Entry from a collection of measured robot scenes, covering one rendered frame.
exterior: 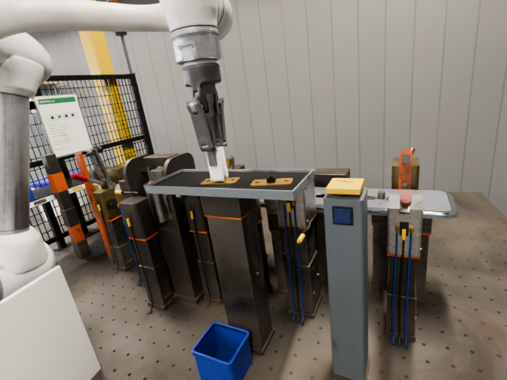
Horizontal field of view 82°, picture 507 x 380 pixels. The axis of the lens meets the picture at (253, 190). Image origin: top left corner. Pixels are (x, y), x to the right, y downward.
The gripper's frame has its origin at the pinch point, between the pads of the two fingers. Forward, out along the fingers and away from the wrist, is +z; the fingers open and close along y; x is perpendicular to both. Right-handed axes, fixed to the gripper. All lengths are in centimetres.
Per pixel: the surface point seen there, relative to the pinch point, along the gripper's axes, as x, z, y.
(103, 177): -64, 10, -29
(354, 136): 32, 36, -218
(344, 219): 26.3, 9.7, 7.3
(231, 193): 5.2, 4.4, 6.8
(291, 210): 13.0, 16.1, -11.0
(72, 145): -114, 1, -63
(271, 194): 13.8, 4.4, 8.2
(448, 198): 53, 20, -28
